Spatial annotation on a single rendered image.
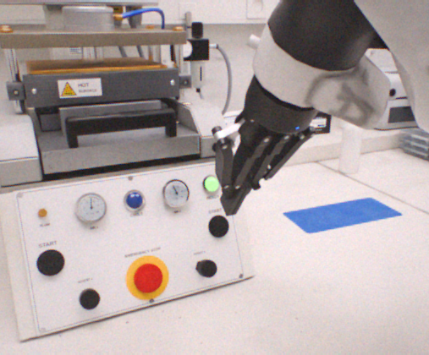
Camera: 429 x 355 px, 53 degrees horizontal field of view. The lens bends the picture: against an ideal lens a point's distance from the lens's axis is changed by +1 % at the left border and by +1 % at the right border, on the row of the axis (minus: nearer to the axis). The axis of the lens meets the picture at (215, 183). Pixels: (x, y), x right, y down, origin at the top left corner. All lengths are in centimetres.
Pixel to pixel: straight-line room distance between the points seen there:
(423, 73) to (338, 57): 9
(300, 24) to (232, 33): 103
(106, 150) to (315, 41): 34
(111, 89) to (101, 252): 25
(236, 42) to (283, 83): 101
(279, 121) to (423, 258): 46
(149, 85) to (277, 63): 35
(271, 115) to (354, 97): 8
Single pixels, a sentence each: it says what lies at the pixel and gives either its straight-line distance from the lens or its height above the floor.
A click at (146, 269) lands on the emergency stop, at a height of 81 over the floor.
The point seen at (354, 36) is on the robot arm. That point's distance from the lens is 37.
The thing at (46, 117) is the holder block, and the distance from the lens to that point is 70.
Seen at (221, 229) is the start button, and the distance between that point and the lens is 64.
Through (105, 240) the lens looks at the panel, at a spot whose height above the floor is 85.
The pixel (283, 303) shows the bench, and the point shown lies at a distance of 64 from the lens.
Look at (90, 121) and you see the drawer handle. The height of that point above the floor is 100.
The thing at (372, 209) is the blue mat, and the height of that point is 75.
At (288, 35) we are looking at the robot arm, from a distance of 37.
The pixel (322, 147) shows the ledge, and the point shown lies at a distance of 124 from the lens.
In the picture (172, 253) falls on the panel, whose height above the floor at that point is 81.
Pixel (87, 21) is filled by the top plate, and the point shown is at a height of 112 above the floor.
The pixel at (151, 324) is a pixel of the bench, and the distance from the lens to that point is 60.
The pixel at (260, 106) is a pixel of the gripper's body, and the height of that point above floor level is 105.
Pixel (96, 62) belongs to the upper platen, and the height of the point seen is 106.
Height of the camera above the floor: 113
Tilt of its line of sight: 21 degrees down
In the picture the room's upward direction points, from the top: straight up
